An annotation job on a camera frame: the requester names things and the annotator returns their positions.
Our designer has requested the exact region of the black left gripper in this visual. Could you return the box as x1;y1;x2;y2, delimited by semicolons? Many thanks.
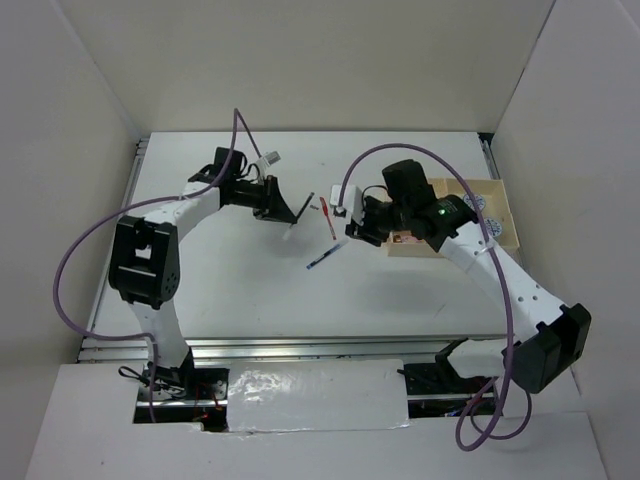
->
232;176;298;226

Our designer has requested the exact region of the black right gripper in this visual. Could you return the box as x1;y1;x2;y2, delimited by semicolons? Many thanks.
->
345;194;411;248

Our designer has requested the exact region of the pink capped marker bottle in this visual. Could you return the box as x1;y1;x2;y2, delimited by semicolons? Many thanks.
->
392;233;425;245

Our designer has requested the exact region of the black gel pen clear cap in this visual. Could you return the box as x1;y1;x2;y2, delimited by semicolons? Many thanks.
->
282;191;315;241

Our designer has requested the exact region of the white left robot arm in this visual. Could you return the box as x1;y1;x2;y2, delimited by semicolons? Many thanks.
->
108;147;297;399

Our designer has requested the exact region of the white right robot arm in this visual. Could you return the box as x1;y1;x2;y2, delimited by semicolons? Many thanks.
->
330;159;591;394

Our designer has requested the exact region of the blue refill pen clear cap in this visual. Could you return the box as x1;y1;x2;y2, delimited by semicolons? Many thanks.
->
305;239;349;270

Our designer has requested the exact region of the red gel pen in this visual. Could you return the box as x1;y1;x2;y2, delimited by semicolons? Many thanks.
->
320;196;337;241

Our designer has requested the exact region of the wooden compartment tray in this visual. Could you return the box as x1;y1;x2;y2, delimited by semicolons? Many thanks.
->
385;178;520;258

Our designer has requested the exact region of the silver foil sheet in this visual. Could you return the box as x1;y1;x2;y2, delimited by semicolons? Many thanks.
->
227;359;409;433

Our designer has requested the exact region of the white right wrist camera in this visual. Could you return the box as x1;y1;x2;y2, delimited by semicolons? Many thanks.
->
329;184;364;225

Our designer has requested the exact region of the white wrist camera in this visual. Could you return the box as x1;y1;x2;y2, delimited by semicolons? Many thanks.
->
256;151;281;170
329;184;364;225

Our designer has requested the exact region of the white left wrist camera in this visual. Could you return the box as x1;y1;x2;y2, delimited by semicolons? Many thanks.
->
256;151;281;170

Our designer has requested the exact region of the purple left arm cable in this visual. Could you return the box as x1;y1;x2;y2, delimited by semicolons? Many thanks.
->
52;108;264;424

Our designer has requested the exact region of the aluminium frame rail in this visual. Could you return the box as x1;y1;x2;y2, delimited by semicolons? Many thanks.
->
77;132;501;363

